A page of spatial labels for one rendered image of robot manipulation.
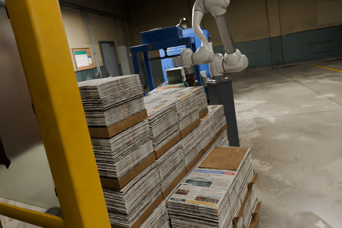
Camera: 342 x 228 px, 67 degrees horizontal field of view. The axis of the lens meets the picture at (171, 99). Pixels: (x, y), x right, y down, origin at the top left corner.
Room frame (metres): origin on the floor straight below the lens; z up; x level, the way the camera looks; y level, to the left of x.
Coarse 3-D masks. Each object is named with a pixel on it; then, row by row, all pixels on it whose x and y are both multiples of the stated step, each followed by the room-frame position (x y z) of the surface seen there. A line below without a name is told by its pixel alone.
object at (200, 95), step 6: (186, 90) 1.95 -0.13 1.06; (192, 90) 1.90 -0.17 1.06; (198, 90) 1.94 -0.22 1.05; (204, 90) 2.03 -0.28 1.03; (198, 96) 1.91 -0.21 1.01; (204, 96) 1.99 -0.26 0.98; (198, 102) 1.90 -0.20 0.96; (204, 102) 1.98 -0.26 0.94; (198, 108) 1.88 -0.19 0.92; (204, 108) 1.97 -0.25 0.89
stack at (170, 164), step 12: (216, 108) 2.15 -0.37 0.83; (204, 120) 1.86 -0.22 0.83; (216, 120) 2.08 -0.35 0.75; (192, 132) 1.65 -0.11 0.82; (204, 132) 1.81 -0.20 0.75; (216, 132) 2.03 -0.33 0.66; (180, 144) 1.49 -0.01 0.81; (192, 144) 1.62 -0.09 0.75; (204, 144) 1.79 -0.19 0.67; (216, 144) 2.02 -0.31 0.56; (228, 144) 2.25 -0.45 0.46; (168, 156) 1.36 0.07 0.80; (180, 156) 1.47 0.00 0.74; (192, 156) 1.61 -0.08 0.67; (168, 168) 1.34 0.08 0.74; (180, 168) 1.45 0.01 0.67; (192, 168) 1.60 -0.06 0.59; (168, 180) 1.33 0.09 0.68; (168, 216) 1.27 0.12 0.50
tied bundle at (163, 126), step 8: (160, 112) 1.36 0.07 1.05; (168, 112) 1.44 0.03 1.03; (152, 120) 1.29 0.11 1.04; (160, 120) 1.35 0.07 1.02; (168, 120) 1.42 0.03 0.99; (176, 120) 1.49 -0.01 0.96; (152, 128) 1.27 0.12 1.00; (160, 128) 1.34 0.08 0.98; (168, 128) 1.42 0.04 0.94; (176, 128) 1.49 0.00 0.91; (152, 136) 1.28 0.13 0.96; (160, 136) 1.34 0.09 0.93; (168, 136) 1.40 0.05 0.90; (152, 144) 1.28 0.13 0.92; (160, 144) 1.32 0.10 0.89
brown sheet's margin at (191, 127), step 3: (198, 120) 1.74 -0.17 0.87; (195, 123) 1.69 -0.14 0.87; (198, 123) 1.73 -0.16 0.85; (189, 126) 1.61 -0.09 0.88; (192, 126) 1.65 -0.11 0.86; (195, 126) 1.69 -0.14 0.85; (186, 129) 1.57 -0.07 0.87; (189, 129) 1.61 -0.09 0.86; (192, 129) 1.65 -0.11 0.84; (180, 132) 1.52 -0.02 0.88; (183, 132) 1.54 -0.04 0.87; (186, 132) 1.57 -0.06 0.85; (183, 135) 1.53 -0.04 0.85
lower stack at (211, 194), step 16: (192, 176) 1.48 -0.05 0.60; (208, 176) 1.44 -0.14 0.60; (224, 176) 1.41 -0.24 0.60; (240, 176) 1.49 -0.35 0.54; (176, 192) 1.32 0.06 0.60; (192, 192) 1.29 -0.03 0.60; (208, 192) 1.27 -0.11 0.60; (224, 192) 1.24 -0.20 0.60; (240, 192) 1.46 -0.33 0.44; (176, 208) 1.23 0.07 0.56; (192, 208) 1.18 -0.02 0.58; (208, 208) 1.14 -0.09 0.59; (224, 208) 1.21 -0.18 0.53; (176, 224) 1.24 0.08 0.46; (192, 224) 1.19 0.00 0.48; (208, 224) 1.15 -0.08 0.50; (224, 224) 1.16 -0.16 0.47; (240, 224) 1.38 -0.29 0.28; (256, 224) 1.69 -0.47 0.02
